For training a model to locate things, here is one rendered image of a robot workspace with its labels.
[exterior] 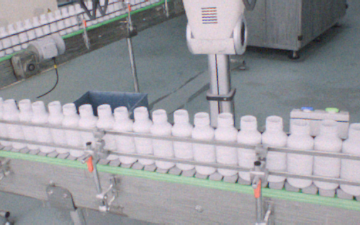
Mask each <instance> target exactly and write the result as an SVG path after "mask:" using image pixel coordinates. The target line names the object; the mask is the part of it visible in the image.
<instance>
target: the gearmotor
mask: <svg viewBox="0 0 360 225"><path fill-rule="evenodd" d="M64 52H65V42H64V40H63V39H62V38H61V37H60V36H58V35H54V36H50V37H47V38H42V39H40V40H37V41H35V42H34V43H30V44H29V45H28V46H27V50H25V51H22V52H19V53H15V55H14V56H11V60H12V63H13V64H14V69H15V72H16V75H17V78H18V80H19V81H22V80H23V78H24V80H27V78H30V77H32V76H34V75H38V74H40V73H41V70H40V67H39V63H40V62H41V61H44V60H47V59H49V58H52V60H53V61H54V66H55V71H56V75H57V82H56V84H55V86H54V87H53V88H52V89H51V90H49V91H48V92H47V93H46V94H48V93H50V92H51V91H52V90H53V89H54V88H55V87H56V85H57V83H58V72H57V68H56V64H55V56H58V55H60V54H62V53H64ZM46 94H44V95H46ZM44 95H41V96H39V97H37V98H40V97H42V96H44Z"/></svg>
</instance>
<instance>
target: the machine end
mask: <svg viewBox="0 0 360 225"><path fill-rule="evenodd" d="M348 7H349V5H348V4H347V0H257V1H256V3H255V8H254V9H253V11H247V10H246V8H245V7H244V12H243V14H244V15H245V17H246V21H247V25H248V26H247V27H248V38H247V46H259V47H265V48H280V49H287V50H292V51H293V54H292V56H288V58H289V59H292V60H296V59H299V58H300V57H299V55H297V54H295V51H298V50H299V49H301V48H303V47H304V46H306V45H307V43H309V42H310V41H314V42H320V41H322V38H319V35H320V34H321V33H323V31H326V30H327V29H328V28H330V27H341V26H342V25H341V24H338V22H339V20H340V19H342V18H343V17H344V15H346V9H347V8H348Z"/></svg>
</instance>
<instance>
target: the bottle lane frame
mask: <svg viewBox="0 0 360 225"><path fill-rule="evenodd" d="M98 162H99V161H98ZM98 162H97V163H96V165H97V171H98V174H99V178H100V185H101V188H102V191H103V192H106V190H107V189H108V188H109V186H110V183H109V178H108V176H113V177H114V180H115V184H116V185H113V186H112V188H114V189H117V195H118V197H116V198H115V199H114V201H113V202H112V203H111V205H110V211H109V212H108V214H114V215H118V216H125V217H129V218H130V219H136V220H141V221H148V222H152V223H156V224H163V225H256V213H255V193H254V189H253V188H252V187H251V185H252V182H251V184H250V185H244V184H238V180H237V181H236V182H235V183H228V182H224V181H223V178H222V179H221V181H220V182H219V181H213V180H212V179H209V176H208V177H207V178H206V179H202V178H196V174H195V175H194V176H193V177H186V176H182V173H181V174H180V175H175V174H169V171H168V172H167V173H159V172H157V169H156V170H155V171H154V172H149V171H144V167H143V169H142V170H138V169H132V166H131V167H130V168H129V169H128V167H121V166H120V165H121V164H120V165H119V166H111V165H109V163H108V164H98ZM0 164H1V166H0V169H2V170H3V171H4V175H5V177H3V178H2V180H1V181H0V192H2V193H6V194H12V195H16V196H20V197H28V198H32V199H39V200H43V201H47V202H48V197H47V194H46V187H47V186H48V185H51V186H56V187H64V188H67V189H68V190H69V191H70V192H71V196H72V199H73V204H74V207H77V208H81V209H87V210H92V211H98V212H100V211H99V207H100V204H99V200H97V198H96V196H97V190H96V187H95V180H94V177H93V174H92V172H90V171H89V169H88V166H87V163H85V164H82V163H81V162H80V161H78V159H76V160H69V159H67V158H66V159H58V158H57V157H55V158H53V157H47V155H46V156H45V157H43V156H38V153H37V154H36V155H32V154H29V153H20V151H19V152H11V150H10V151H5V150H3V149H2V150H0ZM266 200H270V201H273V211H271V212H270V214H271V216H273V225H360V202H358V201H357V200H356V199H355V197H354V196H353V198H352V200H346V199H341V198H338V197H337V194H335V195H334V197H326V196H320V195H319V192H317V193H316V194H315V195H314V194H304V193H302V189H301V188H300V190H299V191H298V192H287V191H285V187H283V188H282V189H271V188H269V184H268V185H267V186H266V187H262V208H263V220H265V216H266V213H267V212H268V211H267V210H266Z"/></svg>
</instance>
